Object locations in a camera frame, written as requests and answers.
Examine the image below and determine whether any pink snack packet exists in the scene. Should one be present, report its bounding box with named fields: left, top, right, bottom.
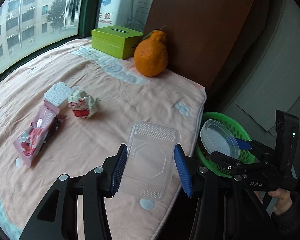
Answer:
left=13, top=102, right=67, bottom=168

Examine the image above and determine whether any pink printed blanket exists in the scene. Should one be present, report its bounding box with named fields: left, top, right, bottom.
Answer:
left=0, top=39, right=207, bottom=240

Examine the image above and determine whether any large clear round lid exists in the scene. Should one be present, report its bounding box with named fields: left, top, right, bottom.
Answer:
left=199, top=119, right=240, bottom=159

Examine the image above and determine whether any grey apartment building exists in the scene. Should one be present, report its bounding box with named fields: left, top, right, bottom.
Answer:
left=0, top=0, right=85, bottom=77

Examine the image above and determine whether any person's right hand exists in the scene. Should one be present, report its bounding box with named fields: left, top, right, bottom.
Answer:
left=267, top=189, right=294, bottom=217

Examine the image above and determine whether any white foam block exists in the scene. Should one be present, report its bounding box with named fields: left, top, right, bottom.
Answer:
left=44, top=82, right=72, bottom=109

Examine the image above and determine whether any grey board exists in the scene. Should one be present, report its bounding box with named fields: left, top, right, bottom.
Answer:
left=222, top=0, right=300, bottom=133

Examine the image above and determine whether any white window sticker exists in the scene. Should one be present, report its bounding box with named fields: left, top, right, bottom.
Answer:
left=96, top=0, right=133, bottom=30

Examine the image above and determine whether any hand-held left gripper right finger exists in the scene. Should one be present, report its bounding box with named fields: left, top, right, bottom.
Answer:
left=174, top=144, right=277, bottom=240

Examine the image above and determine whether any large bumpy orange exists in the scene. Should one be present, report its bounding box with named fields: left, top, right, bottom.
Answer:
left=134, top=25, right=168, bottom=77

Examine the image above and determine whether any green perforated plastic basket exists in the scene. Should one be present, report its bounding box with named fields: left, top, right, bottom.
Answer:
left=195, top=112, right=259, bottom=178

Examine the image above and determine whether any crumpled white red wrapper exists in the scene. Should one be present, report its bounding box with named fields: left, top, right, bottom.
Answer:
left=68, top=89, right=102, bottom=118

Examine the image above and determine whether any clear plastic rectangular lid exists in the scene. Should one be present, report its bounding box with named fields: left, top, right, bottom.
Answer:
left=117, top=121, right=182, bottom=201

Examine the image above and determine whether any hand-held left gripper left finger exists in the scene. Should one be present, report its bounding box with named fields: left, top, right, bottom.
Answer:
left=19, top=144, right=128, bottom=240

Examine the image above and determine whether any person's right forearm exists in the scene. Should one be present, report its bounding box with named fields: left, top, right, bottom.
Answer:
left=271, top=191, right=300, bottom=240

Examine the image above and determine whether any brown wooden panel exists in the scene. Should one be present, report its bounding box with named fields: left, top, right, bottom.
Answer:
left=142, top=0, right=260, bottom=90

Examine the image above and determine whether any dark green window frame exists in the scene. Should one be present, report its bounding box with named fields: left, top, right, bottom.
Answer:
left=0, top=0, right=105, bottom=90

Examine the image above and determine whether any green tissue box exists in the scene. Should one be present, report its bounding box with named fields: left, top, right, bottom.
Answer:
left=91, top=25, right=144, bottom=60

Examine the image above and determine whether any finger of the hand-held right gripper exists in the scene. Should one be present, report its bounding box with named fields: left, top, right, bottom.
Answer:
left=211, top=151, right=273, bottom=174
left=234, top=138, right=278, bottom=163

